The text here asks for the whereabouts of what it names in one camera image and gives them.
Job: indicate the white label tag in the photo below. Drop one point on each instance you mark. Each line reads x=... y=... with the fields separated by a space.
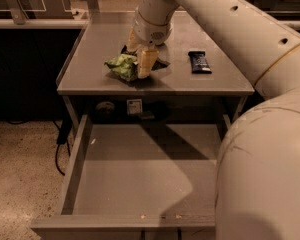
x=134 y=106

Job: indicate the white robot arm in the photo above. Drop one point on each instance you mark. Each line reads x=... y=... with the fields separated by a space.
x=257 y=189

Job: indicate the green jalapeno chip bag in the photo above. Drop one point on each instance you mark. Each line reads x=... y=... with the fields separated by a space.
x=125 y=64

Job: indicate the dark blue snack bar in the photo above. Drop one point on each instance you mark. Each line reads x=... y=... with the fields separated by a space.
x=199 y=64

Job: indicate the grey open top drawer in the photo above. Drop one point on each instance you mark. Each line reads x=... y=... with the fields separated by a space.
x=150 y=181

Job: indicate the white horizontal rail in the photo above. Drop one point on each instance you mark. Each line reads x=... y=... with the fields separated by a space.
x=8 y=24

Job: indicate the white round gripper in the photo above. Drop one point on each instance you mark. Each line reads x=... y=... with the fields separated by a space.
x=152 y=34

